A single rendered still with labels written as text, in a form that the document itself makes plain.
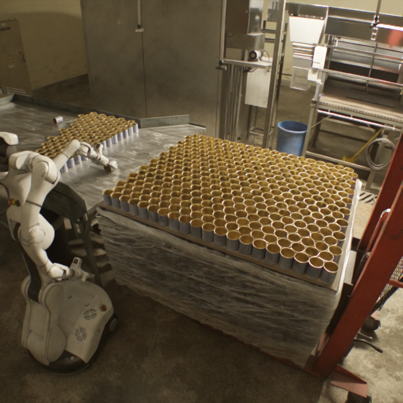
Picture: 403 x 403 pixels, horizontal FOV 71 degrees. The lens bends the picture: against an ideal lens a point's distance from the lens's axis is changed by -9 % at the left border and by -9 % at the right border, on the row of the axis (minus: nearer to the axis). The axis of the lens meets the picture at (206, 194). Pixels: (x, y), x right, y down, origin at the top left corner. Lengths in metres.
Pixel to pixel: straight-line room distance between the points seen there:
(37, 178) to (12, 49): 7.15
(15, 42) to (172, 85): 4.92
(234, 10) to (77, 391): 3.83
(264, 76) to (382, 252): 3.21
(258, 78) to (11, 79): 6.07
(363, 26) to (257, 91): 1.53
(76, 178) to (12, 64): 6.42
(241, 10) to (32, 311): 3.43
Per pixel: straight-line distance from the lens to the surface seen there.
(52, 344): 2.26
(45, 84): 9.56
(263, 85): 4.35
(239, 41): 3.90
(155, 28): 4.67
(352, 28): 4.13
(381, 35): 4.13
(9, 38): 8.51
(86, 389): 2.48
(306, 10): 4.22
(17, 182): 1.68
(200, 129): 3.03
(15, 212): 1.82
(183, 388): 2.39
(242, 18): 3.76
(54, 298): 2.08
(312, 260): 1.51
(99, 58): 5.49
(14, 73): 8.57
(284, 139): 4.57
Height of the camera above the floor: 2.21
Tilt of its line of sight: 34 degrees down
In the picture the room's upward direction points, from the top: 2 degrees clockwise
